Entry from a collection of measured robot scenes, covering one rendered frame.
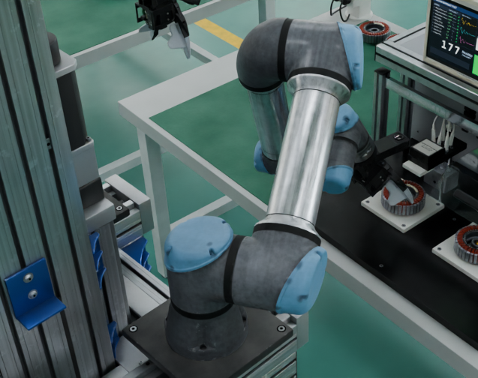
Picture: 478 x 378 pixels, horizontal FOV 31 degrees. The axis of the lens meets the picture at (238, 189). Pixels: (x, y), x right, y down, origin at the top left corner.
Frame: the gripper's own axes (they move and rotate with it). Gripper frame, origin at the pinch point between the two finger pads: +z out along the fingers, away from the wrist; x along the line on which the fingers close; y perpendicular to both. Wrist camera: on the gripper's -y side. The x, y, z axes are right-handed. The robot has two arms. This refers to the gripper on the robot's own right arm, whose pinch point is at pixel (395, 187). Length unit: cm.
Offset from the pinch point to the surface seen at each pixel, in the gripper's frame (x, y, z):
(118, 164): -137, 48, 47
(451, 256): 22.1, 4.6, 5.1
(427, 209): 5.7, -2.1, 9.0
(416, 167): 0.3, -7.4, 0.7
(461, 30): 1.0, -33.3, -25.5
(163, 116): -78, 25, -3
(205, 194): -122, 32, 80
